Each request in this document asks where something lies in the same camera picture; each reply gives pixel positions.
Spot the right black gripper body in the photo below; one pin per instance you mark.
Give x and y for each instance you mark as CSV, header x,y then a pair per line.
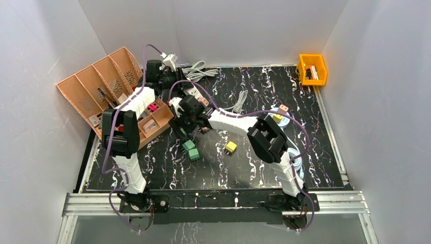
x,y
186,121

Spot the pink file rack organizer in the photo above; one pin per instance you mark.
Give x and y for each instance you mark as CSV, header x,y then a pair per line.
x,y
101,85

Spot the green plug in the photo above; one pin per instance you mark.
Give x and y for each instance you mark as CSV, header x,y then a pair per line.
x,y
183,135

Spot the pink stapler in tray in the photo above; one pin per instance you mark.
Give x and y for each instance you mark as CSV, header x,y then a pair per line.
x,y
149,125

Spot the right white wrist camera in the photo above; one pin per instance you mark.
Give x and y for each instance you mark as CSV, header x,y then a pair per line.
x,y
175,106

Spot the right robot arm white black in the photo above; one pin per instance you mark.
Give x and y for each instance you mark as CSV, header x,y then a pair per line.
x,y
269,142

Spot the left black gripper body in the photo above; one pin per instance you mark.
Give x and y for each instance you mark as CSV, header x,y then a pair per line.
x,y
180,85

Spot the green plug adapter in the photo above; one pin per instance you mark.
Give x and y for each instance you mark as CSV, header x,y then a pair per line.
x,y
188,145
194,154

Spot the magenta item in tray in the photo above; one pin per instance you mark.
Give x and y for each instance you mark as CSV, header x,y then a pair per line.
x,y
152,108

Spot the yellow plug on round socket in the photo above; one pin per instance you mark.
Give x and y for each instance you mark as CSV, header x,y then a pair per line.
x,y
277,118

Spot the pink plug on round socket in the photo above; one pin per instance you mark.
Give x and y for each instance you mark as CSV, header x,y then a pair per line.
x,y
283,108

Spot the orange storage bin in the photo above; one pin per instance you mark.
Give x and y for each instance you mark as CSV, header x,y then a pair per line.
x,y
312,70

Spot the white power strip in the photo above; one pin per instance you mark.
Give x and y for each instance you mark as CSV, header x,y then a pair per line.
x,y
193,92

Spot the round blue socket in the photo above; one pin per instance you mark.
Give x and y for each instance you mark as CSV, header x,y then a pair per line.
x,y
283,124

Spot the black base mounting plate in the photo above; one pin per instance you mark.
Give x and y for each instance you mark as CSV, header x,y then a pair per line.
x,y
270,206

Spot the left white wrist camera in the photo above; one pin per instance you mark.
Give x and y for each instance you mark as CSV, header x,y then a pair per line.
x,y
170,60

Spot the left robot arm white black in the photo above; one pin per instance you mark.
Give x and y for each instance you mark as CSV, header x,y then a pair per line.
x,y
136,121

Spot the pink plug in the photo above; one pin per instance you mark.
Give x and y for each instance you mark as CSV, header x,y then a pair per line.
x,y
203,101
283,108

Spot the yellow plug adapter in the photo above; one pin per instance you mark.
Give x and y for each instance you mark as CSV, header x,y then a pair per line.
x,y
230,148

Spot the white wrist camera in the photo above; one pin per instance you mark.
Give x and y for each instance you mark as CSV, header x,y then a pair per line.
x,y
170,60
175,106

